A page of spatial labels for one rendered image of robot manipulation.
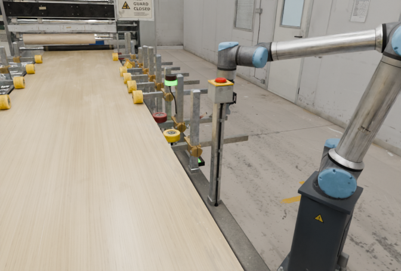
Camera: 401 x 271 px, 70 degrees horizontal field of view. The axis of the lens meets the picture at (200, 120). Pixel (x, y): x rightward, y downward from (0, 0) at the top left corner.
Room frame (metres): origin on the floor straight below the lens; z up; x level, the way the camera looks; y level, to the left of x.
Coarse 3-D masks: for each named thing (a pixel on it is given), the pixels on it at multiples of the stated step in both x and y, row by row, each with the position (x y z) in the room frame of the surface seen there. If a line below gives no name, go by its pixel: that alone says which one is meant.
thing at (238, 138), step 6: (210, 138) 1.32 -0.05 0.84; (228, 138) 1.33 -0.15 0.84; (234, 138) 1.34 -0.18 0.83; (240, 138) 1.35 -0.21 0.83; (246, 138) 1.37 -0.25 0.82; (174, 144) 1.24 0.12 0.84; (180, 144) 1.24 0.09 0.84; (186, 144) 1.24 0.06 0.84; (204, 144) 1.28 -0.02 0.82; (210, 144) 1.29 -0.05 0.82; (174, 150) 1.22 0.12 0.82
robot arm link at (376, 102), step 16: (400, 32) 1.01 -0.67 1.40; (400, 48) 1.00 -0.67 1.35; (384, 64) 1.04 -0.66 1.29; (400, 64) 1.00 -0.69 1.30; (384, 80) 1.02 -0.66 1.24; (400, 80) 1.00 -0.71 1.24; (368, 96) 1.05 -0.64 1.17; (384, 96) 1.01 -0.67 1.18; (368, 112) 1.03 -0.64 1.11; (384, 112) 1.01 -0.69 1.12; (352, 128) 1.06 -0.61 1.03; (368, 128) 1.02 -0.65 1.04; (352, 144) 1.04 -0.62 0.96; (368, 144) 1.03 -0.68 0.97; (336, 160) 1.05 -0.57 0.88; (352, 160) 1.03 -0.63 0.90; (320, 176) 1.05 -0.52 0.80; (336, 176) 1.02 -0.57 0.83; (352, 176) 1.00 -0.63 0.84; (336, 192) 1.02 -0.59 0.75; (352, 192) 1.00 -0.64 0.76
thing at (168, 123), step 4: (184, 120) 1.51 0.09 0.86; (188, 120) 1.51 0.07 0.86; (200, 120) 1.54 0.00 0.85; (204, 120) 1.55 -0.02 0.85; (208, 120) 1.56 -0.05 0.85; (160, 124) 1.45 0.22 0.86; (164, 124) 1.46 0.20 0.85; (168, 124) 1.47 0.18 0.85; (172, 124) 1.48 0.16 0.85; (188, 124) 1.51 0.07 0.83
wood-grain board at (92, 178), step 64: (64, 64) 2.77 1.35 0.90; (0, 128) 1.23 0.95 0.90; (64, 128) 1.25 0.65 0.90; (128, 128) 1.28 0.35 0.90; (0, 192) 0.75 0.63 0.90; (64, 192) 0.76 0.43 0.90; (128, 192) 0.77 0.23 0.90; (192, 192) 0.78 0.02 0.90; (0, 256) 0.50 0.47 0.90; (64, 256) 0.51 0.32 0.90; (128, 256) 0.51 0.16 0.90; (192, 256) 0.52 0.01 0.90
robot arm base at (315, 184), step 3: (318, 174) 1.27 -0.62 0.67; (315, 177) 1.29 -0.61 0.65; (315, 180) 1.27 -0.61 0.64; (312, 183) 1.28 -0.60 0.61; (315, 183) 1.26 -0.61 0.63; (318, 183) 1.23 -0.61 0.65; (312, 186) 1.27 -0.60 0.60; (315, 186) 1.24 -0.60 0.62; (318, 186) 1.23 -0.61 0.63; (315, 189) 1.23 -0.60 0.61; (318, 189) 1.22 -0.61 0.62; (318, 192) 1.21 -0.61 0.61; (321, 192) 1.20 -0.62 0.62; (324, 195) 1.19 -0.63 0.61; (327, 195) 1.18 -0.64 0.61; (330, 198) 1.17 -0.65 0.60; (333, 198) 1.17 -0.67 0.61; (336, 198) 1.16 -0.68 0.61; (339, 198) 1.16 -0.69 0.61; (342, 198) 1.16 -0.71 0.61; (345, 198) 1.17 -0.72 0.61
